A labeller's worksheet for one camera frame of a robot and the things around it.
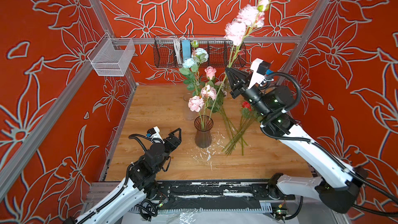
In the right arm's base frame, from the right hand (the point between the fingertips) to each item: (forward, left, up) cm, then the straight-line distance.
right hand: (225, 68), depth 51 cm
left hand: (-5, +20, -35) cm, 41 cm away
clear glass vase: (+16, +15, -52) cm, 56 cm away
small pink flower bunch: (+4, +7, -21) cm, 23 cm away
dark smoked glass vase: (0, +7, -37) cm, 37 cm away
